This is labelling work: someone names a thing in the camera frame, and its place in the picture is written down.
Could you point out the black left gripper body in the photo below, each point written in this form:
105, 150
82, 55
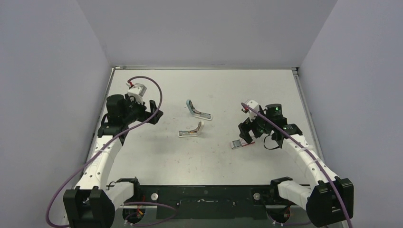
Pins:
136, 111

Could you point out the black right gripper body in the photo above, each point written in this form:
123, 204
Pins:
247, 129

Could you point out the red white staple box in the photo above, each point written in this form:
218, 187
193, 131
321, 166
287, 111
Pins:
239, 143

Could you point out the light blue stapler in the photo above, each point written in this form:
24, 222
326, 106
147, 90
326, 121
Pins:
198, 114

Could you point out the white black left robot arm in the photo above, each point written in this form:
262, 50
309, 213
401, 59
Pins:
111, 137

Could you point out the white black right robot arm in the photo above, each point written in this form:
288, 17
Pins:
308, 163

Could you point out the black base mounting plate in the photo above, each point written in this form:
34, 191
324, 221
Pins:
205, 202

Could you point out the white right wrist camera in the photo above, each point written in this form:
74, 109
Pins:
251, 104

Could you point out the aluminium front rail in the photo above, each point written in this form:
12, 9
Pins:
98, 198

